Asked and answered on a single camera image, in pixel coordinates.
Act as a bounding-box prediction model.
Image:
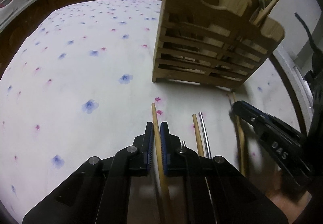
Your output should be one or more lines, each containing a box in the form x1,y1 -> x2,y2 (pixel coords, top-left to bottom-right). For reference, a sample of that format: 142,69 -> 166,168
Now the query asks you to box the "bamboo chopstick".
228,92 -> 247,177
151,103 -> 172,223
192,114 -> 204,157
253,0 -> 279,26

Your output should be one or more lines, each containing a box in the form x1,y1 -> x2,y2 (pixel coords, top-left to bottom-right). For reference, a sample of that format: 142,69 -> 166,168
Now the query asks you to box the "right hand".
265,172 -> 311,223

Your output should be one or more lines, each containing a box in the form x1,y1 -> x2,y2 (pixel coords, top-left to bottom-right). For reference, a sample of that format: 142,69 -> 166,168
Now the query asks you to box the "black frying pan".
294,12 -> 323,75

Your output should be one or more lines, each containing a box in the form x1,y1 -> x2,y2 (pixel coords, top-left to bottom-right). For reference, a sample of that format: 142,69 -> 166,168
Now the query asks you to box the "white floral tablecloth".
0,0 -> 301,224

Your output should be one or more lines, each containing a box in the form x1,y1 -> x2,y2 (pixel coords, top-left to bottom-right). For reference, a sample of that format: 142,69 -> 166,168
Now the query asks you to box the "wooden utensil holder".
152,0 -> 285,89

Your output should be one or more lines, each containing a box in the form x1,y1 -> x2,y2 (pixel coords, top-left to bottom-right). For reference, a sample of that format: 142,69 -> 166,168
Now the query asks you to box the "white red rice cooker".
0,0 -> 13,22

